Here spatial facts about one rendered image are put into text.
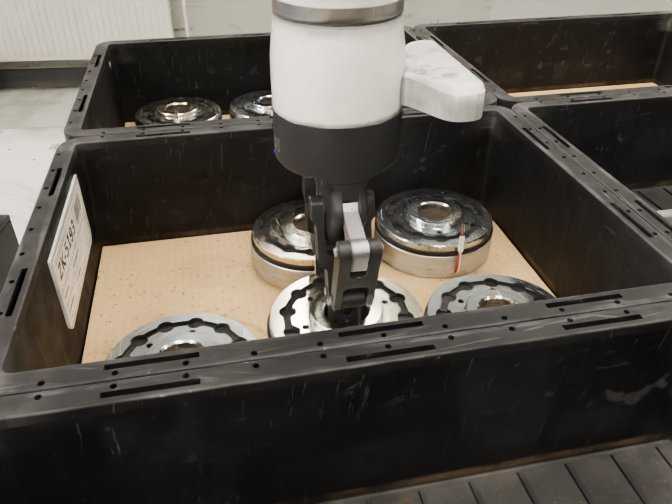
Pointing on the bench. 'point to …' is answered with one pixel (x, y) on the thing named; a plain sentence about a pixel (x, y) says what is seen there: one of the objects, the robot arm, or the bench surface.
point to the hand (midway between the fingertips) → (336, 296)
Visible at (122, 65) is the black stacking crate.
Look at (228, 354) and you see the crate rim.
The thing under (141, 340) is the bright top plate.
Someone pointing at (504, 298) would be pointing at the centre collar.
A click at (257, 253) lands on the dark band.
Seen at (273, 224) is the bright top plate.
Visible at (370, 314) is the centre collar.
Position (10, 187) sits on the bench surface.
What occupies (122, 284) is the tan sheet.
